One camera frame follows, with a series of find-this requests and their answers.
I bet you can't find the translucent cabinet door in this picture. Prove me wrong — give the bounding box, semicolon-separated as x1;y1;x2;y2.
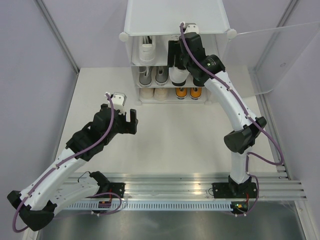
215;21;320;98

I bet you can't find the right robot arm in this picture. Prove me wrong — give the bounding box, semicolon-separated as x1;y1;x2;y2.
167;32;267;198

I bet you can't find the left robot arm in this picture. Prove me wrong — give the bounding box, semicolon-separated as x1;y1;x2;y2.
7;104;138;232

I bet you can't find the orange canvas sneaker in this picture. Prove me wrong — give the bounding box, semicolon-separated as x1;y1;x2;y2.
175;87;188;100
189;87;202;100

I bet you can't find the grey canvas sneaker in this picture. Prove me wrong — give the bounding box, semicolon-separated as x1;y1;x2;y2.
155;66;169;86
138;66;153;88

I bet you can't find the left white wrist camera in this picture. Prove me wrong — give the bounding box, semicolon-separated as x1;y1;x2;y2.
104;92;127;115

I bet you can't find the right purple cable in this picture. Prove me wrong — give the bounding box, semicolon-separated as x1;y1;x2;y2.
179;23;285;218

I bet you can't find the green heeled shoe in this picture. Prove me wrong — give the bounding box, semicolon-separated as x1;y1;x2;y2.
192;77;204;88

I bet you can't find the beige lace sneaker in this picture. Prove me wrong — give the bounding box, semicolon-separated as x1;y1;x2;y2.
153;88;169;102
139;87;155;100

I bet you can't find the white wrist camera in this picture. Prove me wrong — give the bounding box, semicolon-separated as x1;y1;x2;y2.
104;92;127;115
180;22;200;34

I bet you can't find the white plastic shoe cabinet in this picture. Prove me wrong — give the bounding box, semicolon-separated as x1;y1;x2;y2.
119;0;238;106

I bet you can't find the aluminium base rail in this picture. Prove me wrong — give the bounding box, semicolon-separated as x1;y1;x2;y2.
105;172;307;201

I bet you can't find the white sneaker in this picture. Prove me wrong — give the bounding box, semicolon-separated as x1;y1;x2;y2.
138;35;157;66
168;67;190;87

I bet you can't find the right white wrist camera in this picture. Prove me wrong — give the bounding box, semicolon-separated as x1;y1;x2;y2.
180;22;200;34

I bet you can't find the white slotted cable duct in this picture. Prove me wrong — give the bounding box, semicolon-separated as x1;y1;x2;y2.
66;200;233;211

